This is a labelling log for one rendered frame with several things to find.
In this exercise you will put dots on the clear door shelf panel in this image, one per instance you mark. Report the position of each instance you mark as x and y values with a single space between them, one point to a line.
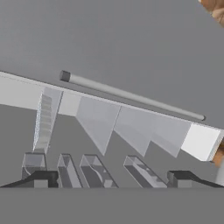
172 135
134 128
97 122

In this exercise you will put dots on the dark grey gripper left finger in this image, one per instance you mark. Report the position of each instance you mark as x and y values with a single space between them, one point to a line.
43 176

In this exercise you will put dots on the clear glass shelf bracket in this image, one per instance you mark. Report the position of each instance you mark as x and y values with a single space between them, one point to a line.
143 172
94 172
68 173
33 162

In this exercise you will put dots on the ribbed clear door shelf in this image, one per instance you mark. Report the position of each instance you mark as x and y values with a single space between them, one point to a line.
45 119

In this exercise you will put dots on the grey freezer door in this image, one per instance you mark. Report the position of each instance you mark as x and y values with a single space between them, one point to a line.
122 40

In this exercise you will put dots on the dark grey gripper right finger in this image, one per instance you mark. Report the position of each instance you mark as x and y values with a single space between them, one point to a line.
180 177

